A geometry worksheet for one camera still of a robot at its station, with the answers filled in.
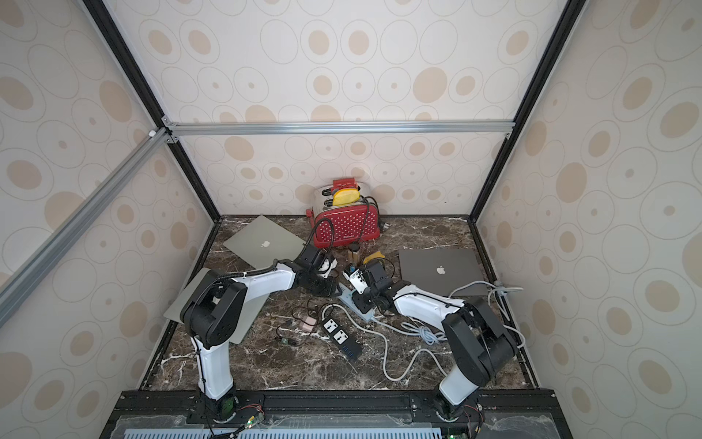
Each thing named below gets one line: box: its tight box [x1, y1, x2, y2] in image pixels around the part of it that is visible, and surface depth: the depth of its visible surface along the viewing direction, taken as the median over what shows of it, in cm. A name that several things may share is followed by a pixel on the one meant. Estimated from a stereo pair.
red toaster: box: [305, 183, 382, 248], surface depth 104 cm
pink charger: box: [302, 316, 318, 332], surface depth 89 cm
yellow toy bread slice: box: [332, 187, 362, 206], surface depth 102 cm
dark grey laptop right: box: [398, 247, 490, 298], surface depth 108 cm
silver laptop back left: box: [223, 214, 307, 270], surface depth 115 cm
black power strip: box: [320, 317, 364, 362], surface depth 85 cm
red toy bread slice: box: [330, 177, 358, 194], surface depth 104 cm
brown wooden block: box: [347, 247, 362, 266], surface depth 103 cm
